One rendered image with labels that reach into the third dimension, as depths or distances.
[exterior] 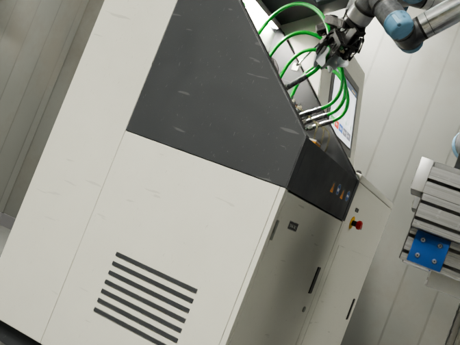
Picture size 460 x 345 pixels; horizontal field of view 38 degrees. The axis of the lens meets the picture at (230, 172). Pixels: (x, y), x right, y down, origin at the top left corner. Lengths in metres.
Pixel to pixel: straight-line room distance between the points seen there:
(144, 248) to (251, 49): 0.68
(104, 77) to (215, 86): 0.41
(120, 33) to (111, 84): 0.18
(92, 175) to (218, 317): 0.63
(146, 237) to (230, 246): 0.28
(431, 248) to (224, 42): 0.86
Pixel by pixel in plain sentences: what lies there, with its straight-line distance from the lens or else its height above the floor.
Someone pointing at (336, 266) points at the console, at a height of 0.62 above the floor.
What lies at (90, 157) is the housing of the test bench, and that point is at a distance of 2.18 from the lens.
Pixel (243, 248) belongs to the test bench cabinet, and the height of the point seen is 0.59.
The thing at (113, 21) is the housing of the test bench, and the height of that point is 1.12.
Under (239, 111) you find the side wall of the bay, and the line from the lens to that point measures 1.96.
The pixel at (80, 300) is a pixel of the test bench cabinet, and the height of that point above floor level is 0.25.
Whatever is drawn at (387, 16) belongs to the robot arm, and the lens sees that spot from 1.93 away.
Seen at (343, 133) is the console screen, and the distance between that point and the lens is 3.03.
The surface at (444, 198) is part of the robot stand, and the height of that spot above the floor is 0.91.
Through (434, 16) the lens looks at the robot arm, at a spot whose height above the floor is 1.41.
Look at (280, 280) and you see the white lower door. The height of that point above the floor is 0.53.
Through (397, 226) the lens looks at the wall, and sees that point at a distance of 3.92.
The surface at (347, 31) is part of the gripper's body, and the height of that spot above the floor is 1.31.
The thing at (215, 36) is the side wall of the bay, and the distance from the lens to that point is 2.08.
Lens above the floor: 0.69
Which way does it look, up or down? 3 degrees up
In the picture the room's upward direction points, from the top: 21 degrees clockwise
